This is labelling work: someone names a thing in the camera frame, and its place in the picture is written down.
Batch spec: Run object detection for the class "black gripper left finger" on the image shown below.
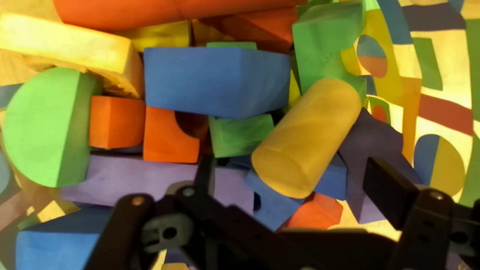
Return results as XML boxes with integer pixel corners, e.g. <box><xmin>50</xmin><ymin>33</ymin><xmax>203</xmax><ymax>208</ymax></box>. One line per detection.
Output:
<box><xmin>83</xmin><ymin>153</ymin><xmax>281</xmax><ymax>270</ymax></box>

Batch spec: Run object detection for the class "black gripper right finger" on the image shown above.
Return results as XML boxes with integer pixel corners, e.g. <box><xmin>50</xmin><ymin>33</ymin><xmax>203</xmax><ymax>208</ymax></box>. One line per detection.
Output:
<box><xmin>362</xmin><ymin>157</ymin><xmax>480</xmax><ymax>270</ymax></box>

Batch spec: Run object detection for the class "yellow foam cylinder block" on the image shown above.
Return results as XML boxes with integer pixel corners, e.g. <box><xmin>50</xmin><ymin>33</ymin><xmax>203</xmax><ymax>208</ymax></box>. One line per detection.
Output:
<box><xmin>250</xmin><ymin>76</ymin><xmax>362</xmax><ymax>199</ymax></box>

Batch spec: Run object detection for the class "purple long foam block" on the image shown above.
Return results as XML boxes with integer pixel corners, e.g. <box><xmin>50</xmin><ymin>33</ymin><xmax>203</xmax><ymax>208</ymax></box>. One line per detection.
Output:
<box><xmin>61</xmin><ymin>154</ymin><xmax>256</xmax><ymax>214</ymax></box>

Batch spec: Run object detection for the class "orange arch foam block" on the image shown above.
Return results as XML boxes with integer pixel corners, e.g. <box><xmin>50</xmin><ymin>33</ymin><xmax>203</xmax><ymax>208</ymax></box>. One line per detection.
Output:
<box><xmin>142</xmin><ymin>105</ymin><xmax>208</xmax><ymax>165</ymax></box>

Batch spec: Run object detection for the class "dark purple foam block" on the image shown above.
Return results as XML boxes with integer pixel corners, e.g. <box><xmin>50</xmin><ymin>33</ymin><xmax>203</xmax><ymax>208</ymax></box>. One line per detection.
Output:
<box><xmin>338</xmin><ymin>108</ymin><xmax>424</xmax><ymax>223</ymax></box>

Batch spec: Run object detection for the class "small green foam block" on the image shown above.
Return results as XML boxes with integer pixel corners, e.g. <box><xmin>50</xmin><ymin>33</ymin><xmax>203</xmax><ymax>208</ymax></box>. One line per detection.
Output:
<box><xmin>208</xmin><ymin>112</ymin><xmax>275</xmax><ymax>159</ymax></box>

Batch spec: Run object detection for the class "green half cylinder block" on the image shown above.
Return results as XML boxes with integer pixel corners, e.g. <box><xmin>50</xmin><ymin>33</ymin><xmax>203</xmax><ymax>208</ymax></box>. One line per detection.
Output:
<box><xmin>1</xmin><ymin>66</ymin><xmax>101</xmax><ymax>189</ymax></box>

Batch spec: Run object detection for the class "blue rectangular foam block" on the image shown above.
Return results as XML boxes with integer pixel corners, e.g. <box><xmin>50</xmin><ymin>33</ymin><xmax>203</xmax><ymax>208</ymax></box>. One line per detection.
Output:
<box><xmin>142</xmin><ymin>46</ymin><xmax>292</xmax><ymax>120</ymax></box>

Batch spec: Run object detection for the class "yellow long foam block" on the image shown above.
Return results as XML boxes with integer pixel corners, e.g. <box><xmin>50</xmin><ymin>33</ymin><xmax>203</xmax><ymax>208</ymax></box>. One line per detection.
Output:
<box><xmin>0</xmin><ymin>12</ymin><xmax>145</xmax><ymax>99</ymax></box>

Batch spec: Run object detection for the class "large green foam block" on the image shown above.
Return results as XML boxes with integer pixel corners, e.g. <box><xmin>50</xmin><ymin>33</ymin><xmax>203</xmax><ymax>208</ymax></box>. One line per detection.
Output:
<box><xmin>290</xmin><ymin>1</ymin><xmax>368</xmax><ymax>102</ymax></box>

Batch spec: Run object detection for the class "red long foam block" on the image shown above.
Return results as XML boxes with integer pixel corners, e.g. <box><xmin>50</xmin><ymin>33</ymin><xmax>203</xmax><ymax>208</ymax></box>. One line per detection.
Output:
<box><xmin>52</xmin><ymin>0</ymin><xmax>305</xmax><ymax>33</ymax></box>

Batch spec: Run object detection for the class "orange foam cube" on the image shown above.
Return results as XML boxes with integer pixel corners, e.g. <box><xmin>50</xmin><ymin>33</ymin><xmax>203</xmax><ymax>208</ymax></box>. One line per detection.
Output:
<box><xmin>88</xmin><ymin>94</ymin><xmax>146</xmax><ymax>150</ymax></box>

